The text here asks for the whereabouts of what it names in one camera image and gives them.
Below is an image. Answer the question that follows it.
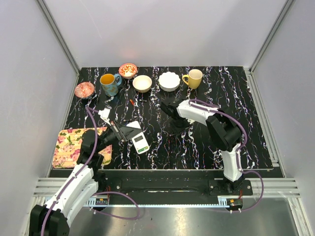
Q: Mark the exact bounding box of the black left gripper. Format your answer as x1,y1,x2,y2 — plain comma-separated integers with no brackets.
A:
95,119,142,153

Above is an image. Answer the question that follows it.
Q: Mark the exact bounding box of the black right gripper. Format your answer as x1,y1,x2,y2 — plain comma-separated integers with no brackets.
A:
169,117,193,138

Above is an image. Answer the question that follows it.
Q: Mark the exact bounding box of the white battery cover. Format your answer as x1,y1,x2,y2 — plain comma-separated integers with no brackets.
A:
127,121,141,129

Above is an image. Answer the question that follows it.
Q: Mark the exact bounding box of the white remote control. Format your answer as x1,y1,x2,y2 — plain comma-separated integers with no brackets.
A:
131,132,150,154

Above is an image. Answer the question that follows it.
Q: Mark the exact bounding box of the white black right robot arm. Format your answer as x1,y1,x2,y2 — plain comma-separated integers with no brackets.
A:
160,99,247,195

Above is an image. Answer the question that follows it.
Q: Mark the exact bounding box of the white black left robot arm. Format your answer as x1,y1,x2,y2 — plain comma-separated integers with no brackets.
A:
29,121,142,236

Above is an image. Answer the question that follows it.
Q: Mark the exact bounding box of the white scalloped bowl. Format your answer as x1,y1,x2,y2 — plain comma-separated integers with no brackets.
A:
158,72,181,92

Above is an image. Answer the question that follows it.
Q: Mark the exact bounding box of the yellow mug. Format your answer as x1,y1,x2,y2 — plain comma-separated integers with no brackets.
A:
182,69,203,89

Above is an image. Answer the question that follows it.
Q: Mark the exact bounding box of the cream round bowl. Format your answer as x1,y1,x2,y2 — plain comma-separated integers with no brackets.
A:
132,75,152,93

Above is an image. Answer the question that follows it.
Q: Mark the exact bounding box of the blue patterned mug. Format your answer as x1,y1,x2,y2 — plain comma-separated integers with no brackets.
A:
100,74,122,97

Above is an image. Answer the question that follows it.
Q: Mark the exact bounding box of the red patterned small dish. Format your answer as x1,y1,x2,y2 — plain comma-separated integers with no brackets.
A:
74,82,95,99

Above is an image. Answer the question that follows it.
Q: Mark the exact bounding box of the floral rectangular tray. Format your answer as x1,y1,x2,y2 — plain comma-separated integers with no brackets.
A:
52,127,113,169

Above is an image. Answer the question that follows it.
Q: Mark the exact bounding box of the orange floral bowl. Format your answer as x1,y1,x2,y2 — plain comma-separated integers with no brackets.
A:
119,63,138,79

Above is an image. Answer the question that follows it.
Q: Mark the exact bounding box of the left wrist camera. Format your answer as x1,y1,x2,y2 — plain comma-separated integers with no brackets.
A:
98,108,110,124

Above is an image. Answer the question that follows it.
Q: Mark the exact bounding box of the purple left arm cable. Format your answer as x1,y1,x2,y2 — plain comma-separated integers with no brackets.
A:
40,107,141,236

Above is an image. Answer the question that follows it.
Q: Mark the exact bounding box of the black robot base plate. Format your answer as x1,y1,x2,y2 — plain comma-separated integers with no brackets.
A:
98,170,253,197

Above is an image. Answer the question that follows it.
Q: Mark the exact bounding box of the aluminium corner frame post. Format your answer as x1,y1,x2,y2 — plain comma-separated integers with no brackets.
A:
250,0,295,73

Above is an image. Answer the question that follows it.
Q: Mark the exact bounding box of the left aluminium frame post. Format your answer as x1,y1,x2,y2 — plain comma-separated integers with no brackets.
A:
36,0,80,74

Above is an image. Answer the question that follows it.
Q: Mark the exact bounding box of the aluminium table edge rail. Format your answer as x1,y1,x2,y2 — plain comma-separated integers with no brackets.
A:
33,178,301,198

